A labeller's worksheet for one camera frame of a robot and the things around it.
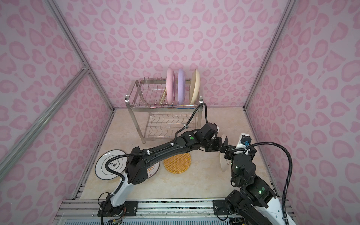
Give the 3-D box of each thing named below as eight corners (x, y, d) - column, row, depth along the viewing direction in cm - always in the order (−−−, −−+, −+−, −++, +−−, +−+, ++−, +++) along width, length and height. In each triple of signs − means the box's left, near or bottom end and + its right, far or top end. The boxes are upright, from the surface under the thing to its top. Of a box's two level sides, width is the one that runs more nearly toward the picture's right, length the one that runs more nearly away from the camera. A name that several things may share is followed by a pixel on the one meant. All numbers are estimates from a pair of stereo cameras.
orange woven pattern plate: (168, 177, 85) (168, 176, 84) (163, 161, 92) (162, 160, 91) (194, 166, 90) (195, 165, 88) (187, 151, 96) (187, 150, 95)
